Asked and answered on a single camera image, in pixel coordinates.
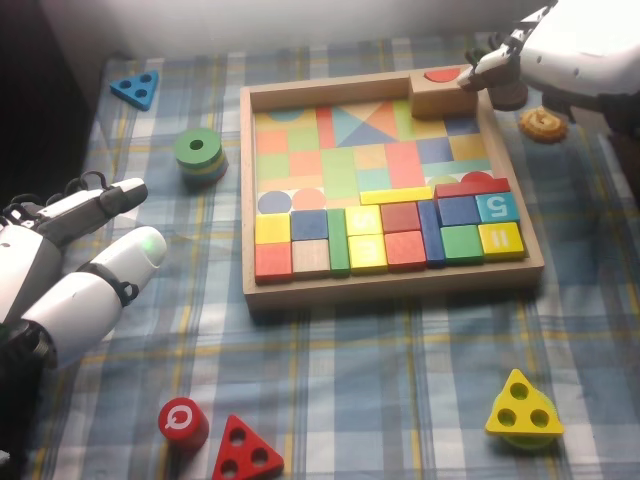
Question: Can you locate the white backdrop board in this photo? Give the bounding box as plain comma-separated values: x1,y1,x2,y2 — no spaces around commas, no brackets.
39,0,551,56

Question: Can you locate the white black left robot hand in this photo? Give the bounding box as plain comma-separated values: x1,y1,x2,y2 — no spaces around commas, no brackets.
0,172,169,372

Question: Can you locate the brown round disc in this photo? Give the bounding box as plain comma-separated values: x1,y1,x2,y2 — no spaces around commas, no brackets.
492,82,529,112

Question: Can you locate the red wooden cylinder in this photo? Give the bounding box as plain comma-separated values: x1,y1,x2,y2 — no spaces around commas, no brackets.
158,397,210,451

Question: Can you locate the natural wood cube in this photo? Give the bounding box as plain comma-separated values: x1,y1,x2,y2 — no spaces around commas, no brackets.
291,238,331,279

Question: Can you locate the yellow cube with letter print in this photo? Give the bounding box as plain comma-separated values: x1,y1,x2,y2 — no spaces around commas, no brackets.
344,204,384,237

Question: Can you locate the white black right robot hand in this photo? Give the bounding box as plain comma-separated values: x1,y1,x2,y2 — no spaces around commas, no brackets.
457,0,640,135

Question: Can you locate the plain yellow wooden cube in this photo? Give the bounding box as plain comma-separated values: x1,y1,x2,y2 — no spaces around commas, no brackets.
254,213,292,246

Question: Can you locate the yellow cube with equals sign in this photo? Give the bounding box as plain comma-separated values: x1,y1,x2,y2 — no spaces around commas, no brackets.
478,222,526,261

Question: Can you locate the blue wooden bar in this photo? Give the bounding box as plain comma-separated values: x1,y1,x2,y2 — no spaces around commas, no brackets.
417,199,446,269

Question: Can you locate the yellow triangle with holes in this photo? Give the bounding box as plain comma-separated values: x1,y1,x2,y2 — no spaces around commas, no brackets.
484,368,565,439

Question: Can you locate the blue wooden cube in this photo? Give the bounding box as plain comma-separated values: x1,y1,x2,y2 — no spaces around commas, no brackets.
437,196,479,227
289,209,330,242

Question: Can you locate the green toy gear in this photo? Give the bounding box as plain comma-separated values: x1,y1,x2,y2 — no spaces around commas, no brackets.
499,394,559,451

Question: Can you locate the red triangle with holes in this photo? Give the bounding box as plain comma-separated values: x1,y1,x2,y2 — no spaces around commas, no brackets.
212,414,285,480

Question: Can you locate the wooden puzzle tray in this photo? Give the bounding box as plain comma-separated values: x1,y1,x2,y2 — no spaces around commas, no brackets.
239,69,546,311

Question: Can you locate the blue triangle with holes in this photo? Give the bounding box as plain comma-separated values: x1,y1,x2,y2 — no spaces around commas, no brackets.
109,69,160,112

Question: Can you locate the dark red wooden cube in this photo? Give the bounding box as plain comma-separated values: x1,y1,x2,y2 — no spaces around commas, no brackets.
380,202,422,235

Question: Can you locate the yellow cube with number print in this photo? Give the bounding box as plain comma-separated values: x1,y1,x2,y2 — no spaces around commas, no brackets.
348,233,389,275

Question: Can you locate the green wooden cube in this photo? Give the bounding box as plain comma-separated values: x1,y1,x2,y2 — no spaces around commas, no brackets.
440,224,485,265

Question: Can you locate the wooden block with red semicircle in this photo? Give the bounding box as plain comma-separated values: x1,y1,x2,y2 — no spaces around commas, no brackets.
409,69,479,120

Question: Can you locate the green wooden bar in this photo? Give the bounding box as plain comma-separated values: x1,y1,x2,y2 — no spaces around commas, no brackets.
327,208,351,279

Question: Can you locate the yellow toy cookie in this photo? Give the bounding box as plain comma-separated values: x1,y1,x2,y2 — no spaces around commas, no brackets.
518,107,570,145

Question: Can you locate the yellow long wooden bar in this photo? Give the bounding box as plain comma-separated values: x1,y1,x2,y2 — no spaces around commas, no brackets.
359,185,434,205

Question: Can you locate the blue plaid tablecloth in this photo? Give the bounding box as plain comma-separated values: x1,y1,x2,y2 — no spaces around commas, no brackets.
24,37,640,480

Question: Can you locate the teal cube with five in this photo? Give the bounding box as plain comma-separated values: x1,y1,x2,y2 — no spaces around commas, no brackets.
474,192,519,225

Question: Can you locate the red long wooden bar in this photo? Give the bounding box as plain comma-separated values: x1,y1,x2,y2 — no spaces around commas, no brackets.
434,178,511,200

